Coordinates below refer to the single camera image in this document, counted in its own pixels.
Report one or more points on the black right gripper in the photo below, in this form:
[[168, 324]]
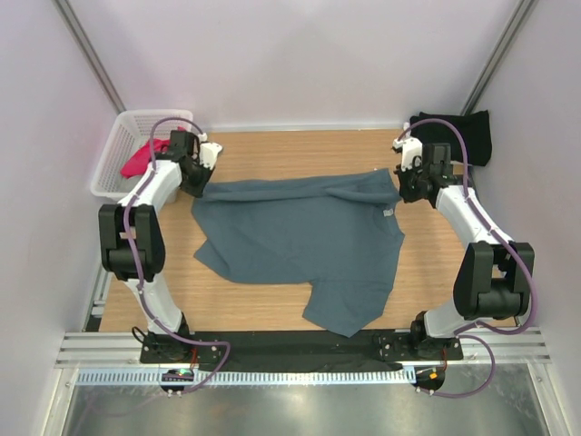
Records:
[[407, 196]]

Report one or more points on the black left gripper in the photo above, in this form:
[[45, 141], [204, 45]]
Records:
[[198, 192]]

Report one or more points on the teal blue t-shirt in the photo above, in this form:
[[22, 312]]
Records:
[[338, 233]]

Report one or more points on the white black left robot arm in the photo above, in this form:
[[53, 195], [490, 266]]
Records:
[[132, 246]]

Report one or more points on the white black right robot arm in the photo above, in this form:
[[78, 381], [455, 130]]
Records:
[[493, 278]]

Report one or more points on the pink t-shirt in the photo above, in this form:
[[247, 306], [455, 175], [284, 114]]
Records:
[[139, 161]]

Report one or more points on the folded white t-shirt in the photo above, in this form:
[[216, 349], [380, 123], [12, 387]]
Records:
[[406, 130]]

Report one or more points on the white plastic laundry basket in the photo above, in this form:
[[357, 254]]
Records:
[[130, 132]]

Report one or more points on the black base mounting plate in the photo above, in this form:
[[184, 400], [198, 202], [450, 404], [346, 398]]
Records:
[[298, 351]]

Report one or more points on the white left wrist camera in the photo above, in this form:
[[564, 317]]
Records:
[[209, 154]]

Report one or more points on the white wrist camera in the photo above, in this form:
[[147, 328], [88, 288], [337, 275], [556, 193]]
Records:
[[209, 154], [411, 151]]

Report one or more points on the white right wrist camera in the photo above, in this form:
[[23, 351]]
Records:
[[411, 151]]

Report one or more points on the aluminium frame rail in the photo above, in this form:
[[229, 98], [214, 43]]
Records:
[[101, 349]]

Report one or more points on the white slotted cable duct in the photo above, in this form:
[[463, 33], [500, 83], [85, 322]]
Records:
[[167, 377]]

